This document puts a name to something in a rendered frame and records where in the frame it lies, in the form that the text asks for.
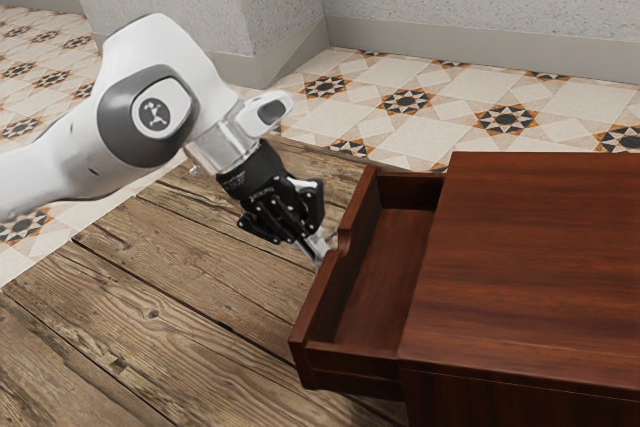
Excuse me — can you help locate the brown wooden drawer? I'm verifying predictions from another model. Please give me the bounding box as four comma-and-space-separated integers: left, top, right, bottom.
288, 165, 446, 402

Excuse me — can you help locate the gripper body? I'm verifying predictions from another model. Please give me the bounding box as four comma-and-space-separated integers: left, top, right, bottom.
214, 141, 300, 214

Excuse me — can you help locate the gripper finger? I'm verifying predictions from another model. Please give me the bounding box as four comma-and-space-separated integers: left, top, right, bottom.
237, 195, 327, 263
291, 177, 333, 254

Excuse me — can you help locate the brown wooden cabinet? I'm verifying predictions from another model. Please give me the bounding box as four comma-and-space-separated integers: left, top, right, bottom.
397, 150, 640, 427

